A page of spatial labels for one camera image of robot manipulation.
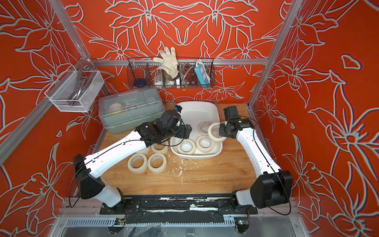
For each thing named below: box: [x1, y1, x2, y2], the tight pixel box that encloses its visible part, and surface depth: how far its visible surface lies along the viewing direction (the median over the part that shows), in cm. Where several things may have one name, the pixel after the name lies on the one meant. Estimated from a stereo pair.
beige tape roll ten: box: [197, 121, 212, 136], surface depth 105 cm
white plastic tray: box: [170, 101, 224, 160], surface depth 95 cm
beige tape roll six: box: [195, 135, 214, 154], surface depth 94 cm
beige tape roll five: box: [207, 121, 228, 144], surface depth 81 cm
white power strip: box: [153, 74, 164, 87], surface depth 95 cm
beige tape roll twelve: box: [177, 139, 196, 156], surface depth 92 cm
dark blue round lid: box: [134, 78, 146, 87], surface depth 102 cm
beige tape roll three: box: [127, 153, 148, 174], surface depth 85 cm
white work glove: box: [152, 46, 180, 81], surface depth 90 cm
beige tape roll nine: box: [147, 153, 168, 174], surface depth 88 cm
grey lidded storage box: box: [98, 87, 166, 135], surface depth 97 cm
